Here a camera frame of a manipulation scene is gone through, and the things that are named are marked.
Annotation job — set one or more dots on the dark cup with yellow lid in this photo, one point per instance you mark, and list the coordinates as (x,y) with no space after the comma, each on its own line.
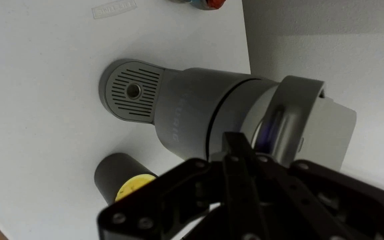
(118,173)

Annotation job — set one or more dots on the red and blue object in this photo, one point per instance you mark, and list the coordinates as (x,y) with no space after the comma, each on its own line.
(208,3)

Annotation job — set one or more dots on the grey coffeemaker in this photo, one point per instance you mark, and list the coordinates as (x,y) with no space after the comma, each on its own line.
(192,110)

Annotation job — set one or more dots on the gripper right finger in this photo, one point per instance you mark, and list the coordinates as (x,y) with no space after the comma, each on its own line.
(328,196)

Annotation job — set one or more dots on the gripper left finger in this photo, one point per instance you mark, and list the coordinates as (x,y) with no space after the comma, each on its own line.
(165,193)

